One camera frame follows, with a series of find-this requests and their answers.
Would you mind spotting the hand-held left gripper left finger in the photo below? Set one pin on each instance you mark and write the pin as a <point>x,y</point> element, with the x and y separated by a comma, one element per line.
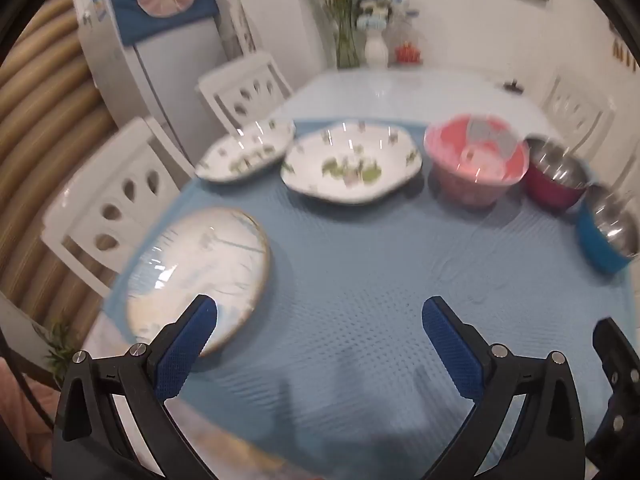
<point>185,355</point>

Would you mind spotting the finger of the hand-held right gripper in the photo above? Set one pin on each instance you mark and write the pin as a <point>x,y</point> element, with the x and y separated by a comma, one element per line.
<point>617,360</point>

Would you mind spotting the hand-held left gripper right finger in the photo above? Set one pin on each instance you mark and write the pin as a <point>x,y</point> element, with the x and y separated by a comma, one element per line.
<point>452,355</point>

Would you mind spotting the round gold-rimmed plate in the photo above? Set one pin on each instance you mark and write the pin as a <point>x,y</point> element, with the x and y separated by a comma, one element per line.
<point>200,260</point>

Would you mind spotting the blue steel bowl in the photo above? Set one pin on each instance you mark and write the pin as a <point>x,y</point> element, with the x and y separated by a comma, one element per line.
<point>600,252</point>

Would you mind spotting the pink cartoon bowl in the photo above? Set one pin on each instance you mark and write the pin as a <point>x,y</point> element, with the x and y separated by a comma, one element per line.
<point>470,180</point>

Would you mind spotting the magenta steel bowl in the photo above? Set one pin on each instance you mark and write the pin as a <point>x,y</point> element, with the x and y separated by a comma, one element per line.
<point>545,187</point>

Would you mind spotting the oval floral plate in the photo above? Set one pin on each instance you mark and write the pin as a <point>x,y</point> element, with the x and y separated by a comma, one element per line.
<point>240,152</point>

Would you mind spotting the square floral plate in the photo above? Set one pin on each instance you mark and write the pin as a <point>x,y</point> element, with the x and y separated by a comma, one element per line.
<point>350,160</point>

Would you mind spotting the green potted plant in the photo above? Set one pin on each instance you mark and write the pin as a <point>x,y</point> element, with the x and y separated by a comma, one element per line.
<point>60,350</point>

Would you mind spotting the light blue table mat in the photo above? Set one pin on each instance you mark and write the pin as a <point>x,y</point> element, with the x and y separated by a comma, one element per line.
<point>350,270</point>

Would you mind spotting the white dining chair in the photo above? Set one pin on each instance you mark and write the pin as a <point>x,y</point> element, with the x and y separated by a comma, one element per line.
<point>575,105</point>
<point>100,195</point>
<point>235,85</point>

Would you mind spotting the small dark lid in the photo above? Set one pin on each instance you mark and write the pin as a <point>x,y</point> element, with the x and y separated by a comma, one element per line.
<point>512,86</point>

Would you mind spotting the white refrigerator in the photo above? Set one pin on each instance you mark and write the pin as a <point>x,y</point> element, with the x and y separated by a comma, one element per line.
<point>175,75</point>

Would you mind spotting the beige ribbed curtain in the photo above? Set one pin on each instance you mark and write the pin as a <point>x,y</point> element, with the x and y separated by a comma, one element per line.
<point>45,110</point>

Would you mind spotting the red teacup with saucer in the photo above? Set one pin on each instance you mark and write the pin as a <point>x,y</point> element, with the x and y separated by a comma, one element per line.
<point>407,54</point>

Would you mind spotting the white vase with blue flowers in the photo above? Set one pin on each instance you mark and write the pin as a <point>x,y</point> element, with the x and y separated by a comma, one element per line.
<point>376,50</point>

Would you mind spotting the glass vase with dried flowers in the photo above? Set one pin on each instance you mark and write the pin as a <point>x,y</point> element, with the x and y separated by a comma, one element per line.
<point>346,45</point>

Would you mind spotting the blue refrigerator cover cloth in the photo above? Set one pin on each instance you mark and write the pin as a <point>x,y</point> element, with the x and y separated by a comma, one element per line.
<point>125,15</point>

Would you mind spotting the wooden wall decoration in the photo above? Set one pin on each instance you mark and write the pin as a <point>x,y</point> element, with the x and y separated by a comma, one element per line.
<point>625,57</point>

